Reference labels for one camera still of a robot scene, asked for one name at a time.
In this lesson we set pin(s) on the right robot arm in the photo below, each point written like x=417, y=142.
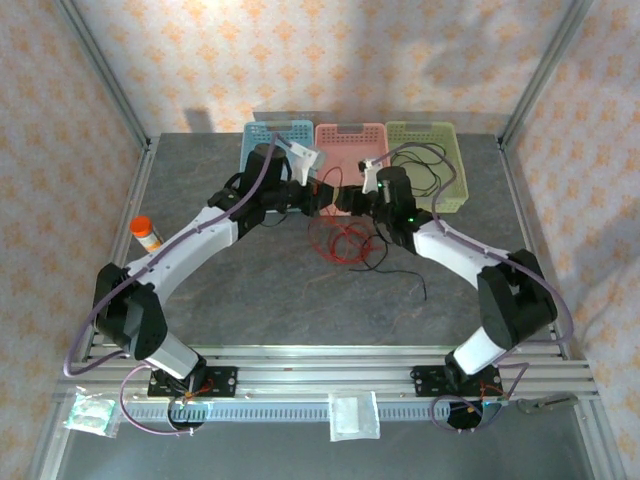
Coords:
x=450, y=250

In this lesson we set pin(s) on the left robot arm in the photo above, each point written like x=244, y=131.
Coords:
x=175, y=250

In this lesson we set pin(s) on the blue plastic basket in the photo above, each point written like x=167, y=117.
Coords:
x=255, y=137

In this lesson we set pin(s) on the pink plastic basket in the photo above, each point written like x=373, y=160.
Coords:
x=350, y=145

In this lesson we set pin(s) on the green plastic basket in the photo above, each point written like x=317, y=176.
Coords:
x=450, y=165

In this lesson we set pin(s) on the orange capped bottle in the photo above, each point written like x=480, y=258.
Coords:
x=145, y=235

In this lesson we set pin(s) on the clear bag white pad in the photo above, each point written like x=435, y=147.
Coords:
x=352, y=415

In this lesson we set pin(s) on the clear bag green contents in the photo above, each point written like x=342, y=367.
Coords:
x=90, y=412

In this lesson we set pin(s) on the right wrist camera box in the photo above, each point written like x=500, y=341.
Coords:
x=371, y=177

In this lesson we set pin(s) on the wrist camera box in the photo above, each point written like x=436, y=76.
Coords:
x=302, y=160
x=371, y=177

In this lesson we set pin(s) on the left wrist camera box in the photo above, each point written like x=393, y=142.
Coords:
x=302, y=160

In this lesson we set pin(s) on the aluminium table side rail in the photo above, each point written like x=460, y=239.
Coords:
x=518, y=200
x=135, y=200

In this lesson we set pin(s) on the aluminium frame rail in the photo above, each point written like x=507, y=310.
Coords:
x=320, y=372

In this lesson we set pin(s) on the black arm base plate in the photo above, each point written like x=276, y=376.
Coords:
x=225, y=380
x=425, y=380

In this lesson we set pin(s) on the aluminium frame post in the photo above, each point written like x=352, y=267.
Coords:
x=100, y=65
x=545, y=65

